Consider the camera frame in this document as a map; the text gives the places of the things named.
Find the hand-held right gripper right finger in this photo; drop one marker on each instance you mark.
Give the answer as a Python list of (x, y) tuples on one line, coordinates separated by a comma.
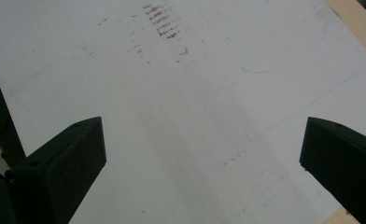
[(346, 165)]

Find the white paper sheet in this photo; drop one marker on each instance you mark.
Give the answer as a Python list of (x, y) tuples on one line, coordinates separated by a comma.
[(187, 109)]

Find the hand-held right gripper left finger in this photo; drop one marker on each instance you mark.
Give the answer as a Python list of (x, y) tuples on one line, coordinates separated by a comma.
[(66, 165)]

